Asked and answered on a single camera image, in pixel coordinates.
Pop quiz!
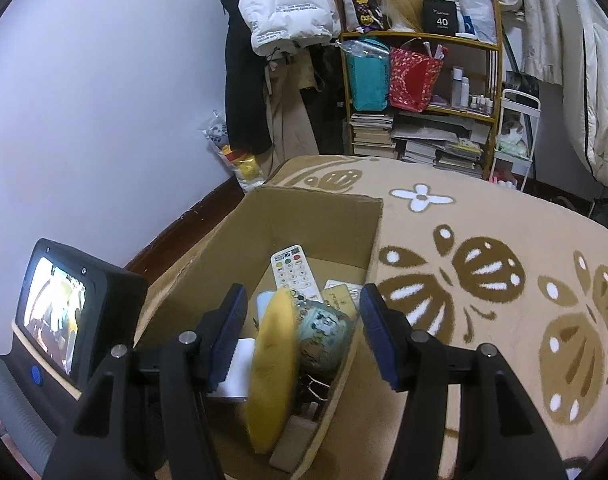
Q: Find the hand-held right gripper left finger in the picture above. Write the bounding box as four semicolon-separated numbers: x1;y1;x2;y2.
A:
44;282;250;480

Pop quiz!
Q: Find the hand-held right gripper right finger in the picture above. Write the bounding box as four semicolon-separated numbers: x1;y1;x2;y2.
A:
359;282;570;480

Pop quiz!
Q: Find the white square charger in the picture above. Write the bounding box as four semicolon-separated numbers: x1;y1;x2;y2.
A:
219;337;257;401

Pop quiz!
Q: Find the yellow round disc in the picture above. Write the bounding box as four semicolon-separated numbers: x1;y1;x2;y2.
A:
244;287;301;456

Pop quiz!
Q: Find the tan rectangular key tag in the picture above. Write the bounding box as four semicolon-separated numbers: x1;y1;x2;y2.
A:
323;280;365;321

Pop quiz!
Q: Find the cartoon print pouch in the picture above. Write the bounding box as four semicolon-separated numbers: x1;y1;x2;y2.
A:
294;299;356;373

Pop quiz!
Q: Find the white remote control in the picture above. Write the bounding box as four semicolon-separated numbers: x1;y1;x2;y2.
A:
270;245;324;303

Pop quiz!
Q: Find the white nail buffer stick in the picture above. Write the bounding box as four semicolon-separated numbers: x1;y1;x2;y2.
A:
269;412;319;473

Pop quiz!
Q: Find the cardboard box with yellow print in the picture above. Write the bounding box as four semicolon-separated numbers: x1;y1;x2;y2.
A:
134;185;385;480

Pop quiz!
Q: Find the stack of magazines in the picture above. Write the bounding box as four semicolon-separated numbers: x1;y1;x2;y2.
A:
399;137;485;178

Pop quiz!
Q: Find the pile of snack bags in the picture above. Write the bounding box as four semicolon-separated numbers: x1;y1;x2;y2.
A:
201;110;262;193

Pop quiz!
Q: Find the stack of old books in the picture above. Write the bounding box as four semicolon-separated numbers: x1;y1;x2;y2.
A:
350;112;397;157

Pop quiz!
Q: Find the beige coat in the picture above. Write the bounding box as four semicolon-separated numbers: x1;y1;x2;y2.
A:
264;45;345;166

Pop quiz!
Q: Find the green soft pack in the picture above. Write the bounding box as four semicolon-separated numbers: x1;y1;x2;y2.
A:
496;137;530;158

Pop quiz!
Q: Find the black coat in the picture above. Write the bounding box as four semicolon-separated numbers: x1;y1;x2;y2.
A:
221;0;275;156

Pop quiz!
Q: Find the teal bag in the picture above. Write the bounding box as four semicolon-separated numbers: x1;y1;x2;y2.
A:
345;42;391;113

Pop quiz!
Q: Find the red patterned bag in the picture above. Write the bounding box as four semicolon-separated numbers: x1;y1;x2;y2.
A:
388;42;444;113

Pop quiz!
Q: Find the white trolley cart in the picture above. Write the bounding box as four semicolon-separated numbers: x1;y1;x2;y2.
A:
489;87;542;192

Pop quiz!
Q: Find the wooden shelf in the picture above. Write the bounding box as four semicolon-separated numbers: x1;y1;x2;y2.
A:
334;0;505;181

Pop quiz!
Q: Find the cream padded chair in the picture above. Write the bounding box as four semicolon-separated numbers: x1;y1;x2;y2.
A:
556;0;608;196

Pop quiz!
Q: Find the black box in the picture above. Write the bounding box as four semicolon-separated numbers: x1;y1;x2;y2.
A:
421;0;459;37

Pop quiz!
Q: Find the printed tote bag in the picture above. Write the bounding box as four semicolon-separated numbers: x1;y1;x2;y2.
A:
334;0;385;33

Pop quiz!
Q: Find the blonde wig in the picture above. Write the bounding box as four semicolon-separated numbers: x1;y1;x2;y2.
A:
376;0;427;31

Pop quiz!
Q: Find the white puffer jacket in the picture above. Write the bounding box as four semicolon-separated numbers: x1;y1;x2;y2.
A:
238;0;342;56

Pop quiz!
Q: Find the white plastic bag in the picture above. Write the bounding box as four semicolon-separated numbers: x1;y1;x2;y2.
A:
456;0;499;43

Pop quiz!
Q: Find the beige curtain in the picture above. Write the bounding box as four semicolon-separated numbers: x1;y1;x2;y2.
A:
329;0;585;86

